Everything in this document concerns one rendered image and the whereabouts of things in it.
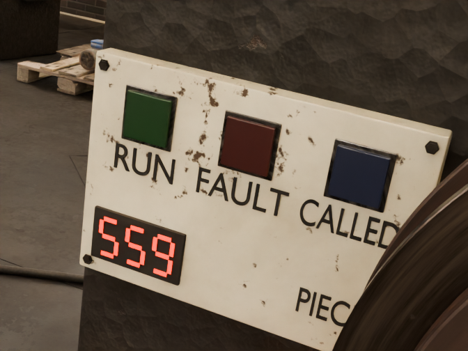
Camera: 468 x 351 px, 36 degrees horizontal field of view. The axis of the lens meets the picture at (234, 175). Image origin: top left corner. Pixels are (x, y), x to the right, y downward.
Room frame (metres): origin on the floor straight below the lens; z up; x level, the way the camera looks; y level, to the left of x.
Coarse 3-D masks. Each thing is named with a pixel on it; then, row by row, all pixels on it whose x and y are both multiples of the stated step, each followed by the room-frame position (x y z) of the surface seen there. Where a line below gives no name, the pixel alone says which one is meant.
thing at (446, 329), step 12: (456, 300) 0.30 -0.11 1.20; (444, 312) 0.30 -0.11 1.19; (456, 312) 0.29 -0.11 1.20; (444, 324) 0.29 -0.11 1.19; (456, 324) 0.29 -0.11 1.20; (432, 336) 0.29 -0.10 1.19; (444, 336) 0.29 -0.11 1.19; (456, 336) 0.29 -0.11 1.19; (420, 348) 0.29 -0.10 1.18; (432, 348) 0.29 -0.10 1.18; (444, 348) 0.29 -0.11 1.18; (456, 348) 0.29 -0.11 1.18
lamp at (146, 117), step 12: (132, 96) 0.51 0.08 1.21; (144, 96) 0.51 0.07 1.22; (132, 108) 0.51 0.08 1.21; (144, 108) 0.51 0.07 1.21; (156, 108) 0.50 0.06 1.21; (168, 108) 0.50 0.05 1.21; (132, 120) 0.51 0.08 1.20; (144, 120) 0.51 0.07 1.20; (156, 120) 0.50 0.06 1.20; (168, 120) 0.50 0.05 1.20; (132, 132) 0.51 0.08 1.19; (144, 132) 0.50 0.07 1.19; (156, 132) 0.50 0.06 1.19; (168, 132) 0.50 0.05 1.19; (156, 144) 0.50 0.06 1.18
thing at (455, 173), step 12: (456, 168) 0.38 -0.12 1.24; (444, 180) 0.37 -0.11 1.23; (456, 180) 0.37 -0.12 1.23; (432, 192) 0.38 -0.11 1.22; (444, 192) 0.37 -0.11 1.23; (420, 204) 0.38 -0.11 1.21; (432, 204) 0.37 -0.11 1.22; (420, 216) 0.38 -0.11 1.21; (408, 228) 0.38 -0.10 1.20; (396, 240) 0.38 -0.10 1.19; (384, 252) 0.38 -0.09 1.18; (372, 276) 0.38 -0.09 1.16
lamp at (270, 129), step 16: (240, 128) 0.48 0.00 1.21; (256, 128) 0.48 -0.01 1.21; (272, 128) 0.47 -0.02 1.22; (224, 144) 0.48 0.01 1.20; (240, 144) 0.48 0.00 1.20; (256, 144) 0.48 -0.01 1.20; (272, 144) 0.47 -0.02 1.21; (224, 160) 0.48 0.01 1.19; (240, 160) 0.48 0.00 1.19; (256, 160) 0.48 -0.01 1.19
